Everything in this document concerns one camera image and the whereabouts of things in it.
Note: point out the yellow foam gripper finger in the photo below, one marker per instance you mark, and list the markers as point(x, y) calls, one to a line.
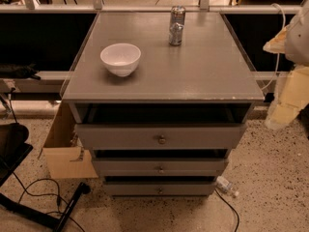
point(277, 44)
point(291, 96)

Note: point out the grey top drawer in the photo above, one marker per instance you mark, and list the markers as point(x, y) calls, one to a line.
point(106, 137)

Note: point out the grey drawer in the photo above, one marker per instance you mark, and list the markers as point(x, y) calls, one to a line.
point(159, 167)
point(154, 189)
point(106, 137)

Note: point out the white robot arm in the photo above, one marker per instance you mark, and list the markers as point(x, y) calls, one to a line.
point(297, 41)

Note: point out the grey drawer cabinet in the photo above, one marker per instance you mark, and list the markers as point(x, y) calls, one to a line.
point(203, 82)

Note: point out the grey middle drawer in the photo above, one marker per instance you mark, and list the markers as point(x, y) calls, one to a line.
point(159, 167)

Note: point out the grey bottom drawer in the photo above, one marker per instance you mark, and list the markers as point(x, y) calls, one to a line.
point(154, 189)

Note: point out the silver drink can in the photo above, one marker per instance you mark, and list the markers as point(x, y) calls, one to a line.
point(177, 17)

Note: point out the white bowl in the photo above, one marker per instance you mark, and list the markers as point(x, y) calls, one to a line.
point(121, 59)

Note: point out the cardboard box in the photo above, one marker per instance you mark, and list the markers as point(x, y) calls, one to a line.
point(65, 156)

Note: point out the black cloth on ledge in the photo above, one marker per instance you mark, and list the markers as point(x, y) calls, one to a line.
point(18, 71)

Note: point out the metal railing frame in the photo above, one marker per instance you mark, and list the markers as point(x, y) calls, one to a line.
point(154, 7)

